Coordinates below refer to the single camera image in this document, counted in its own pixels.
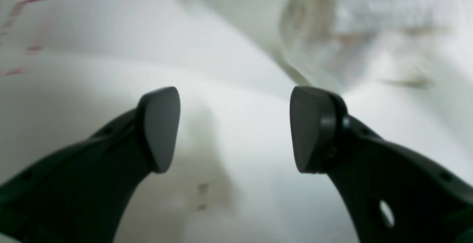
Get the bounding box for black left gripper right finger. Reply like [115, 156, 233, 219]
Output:
[289, 87, 473, 243]

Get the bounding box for white printed t-shirt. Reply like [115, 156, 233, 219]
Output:
[279, 0, 472, 91]

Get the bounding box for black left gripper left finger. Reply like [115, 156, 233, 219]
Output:
[0, 87, 180, 243]

